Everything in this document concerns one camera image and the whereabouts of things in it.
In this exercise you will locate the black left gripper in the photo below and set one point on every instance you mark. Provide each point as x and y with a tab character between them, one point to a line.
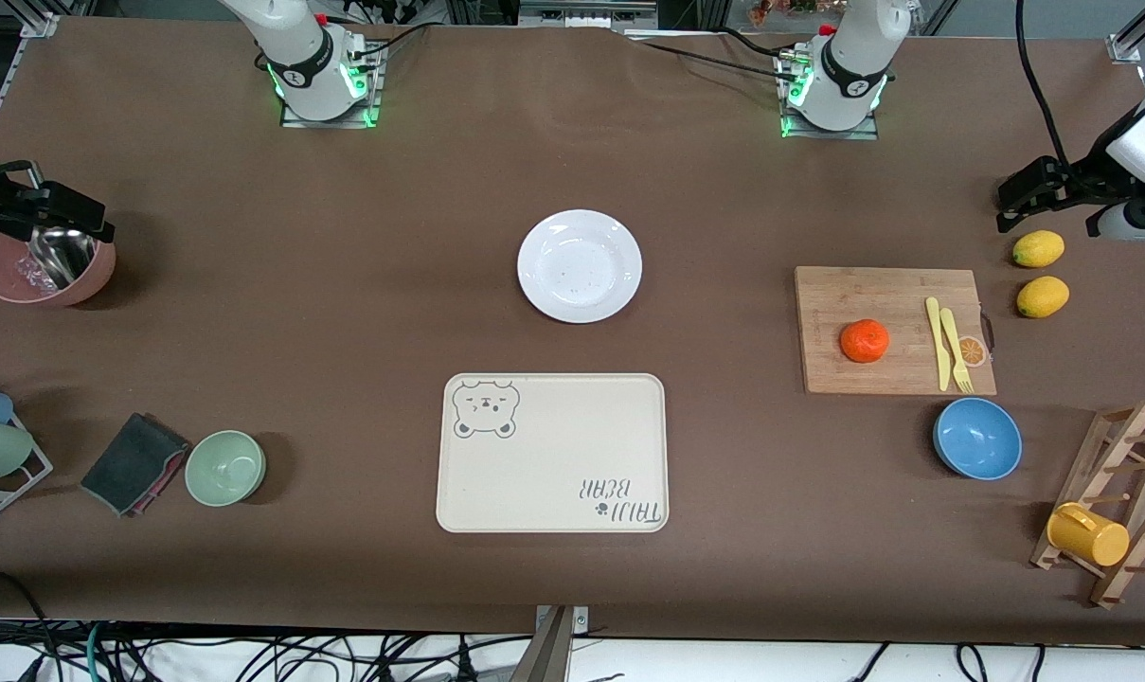
1086	178

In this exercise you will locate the orange fruit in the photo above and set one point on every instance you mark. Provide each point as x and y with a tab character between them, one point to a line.
865	341

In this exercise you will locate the white round plate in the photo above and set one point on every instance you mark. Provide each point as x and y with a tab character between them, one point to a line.
580	265

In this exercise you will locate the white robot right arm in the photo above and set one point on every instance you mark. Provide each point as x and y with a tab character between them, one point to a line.
302	57

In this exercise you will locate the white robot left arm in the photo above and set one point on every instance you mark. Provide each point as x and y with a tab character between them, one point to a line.
851	57

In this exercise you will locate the steel bowl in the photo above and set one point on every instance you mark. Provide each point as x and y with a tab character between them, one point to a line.
61	260

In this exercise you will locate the yellow lemon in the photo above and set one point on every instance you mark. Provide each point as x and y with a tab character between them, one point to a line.
1038	249
1043	297

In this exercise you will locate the pink bowl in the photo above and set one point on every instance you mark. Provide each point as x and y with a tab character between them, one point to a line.
89	279

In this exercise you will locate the clear crumpled plastic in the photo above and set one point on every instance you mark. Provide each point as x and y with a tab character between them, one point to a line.
30	275

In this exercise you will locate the yellow plastic fork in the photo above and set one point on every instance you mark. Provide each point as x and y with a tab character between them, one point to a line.
951	332

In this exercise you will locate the wooden cutting board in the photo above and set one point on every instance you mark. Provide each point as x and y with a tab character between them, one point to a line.
875	294

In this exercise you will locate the yellow plastic knife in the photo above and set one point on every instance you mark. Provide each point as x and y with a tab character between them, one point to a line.
941	365

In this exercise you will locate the blue bowl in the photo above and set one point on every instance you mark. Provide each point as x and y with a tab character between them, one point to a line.
977	438

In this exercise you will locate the dark grey folded cloth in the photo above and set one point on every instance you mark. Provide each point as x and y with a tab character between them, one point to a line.
132	464

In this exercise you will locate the wooden cup rack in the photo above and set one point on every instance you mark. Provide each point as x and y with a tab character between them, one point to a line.
1102	464

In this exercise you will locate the pale green bowl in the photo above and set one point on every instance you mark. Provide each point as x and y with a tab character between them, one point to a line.
224	468

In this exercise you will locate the yellow cup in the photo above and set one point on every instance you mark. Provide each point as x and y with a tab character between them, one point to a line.
1093	540

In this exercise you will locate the grey metal device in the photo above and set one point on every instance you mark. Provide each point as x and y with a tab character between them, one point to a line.
586	14

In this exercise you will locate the cream tray with bear print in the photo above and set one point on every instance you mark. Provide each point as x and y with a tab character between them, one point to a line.
553	464

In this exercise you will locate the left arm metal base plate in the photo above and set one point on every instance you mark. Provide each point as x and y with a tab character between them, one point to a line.
856	134

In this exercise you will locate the aluminium frame profile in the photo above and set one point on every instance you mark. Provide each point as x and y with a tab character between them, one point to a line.
1140	33

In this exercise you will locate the aluminium corner bracket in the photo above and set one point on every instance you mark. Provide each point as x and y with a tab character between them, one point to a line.
40	25

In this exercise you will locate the metal table bracket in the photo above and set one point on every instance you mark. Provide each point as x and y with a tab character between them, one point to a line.
553	654

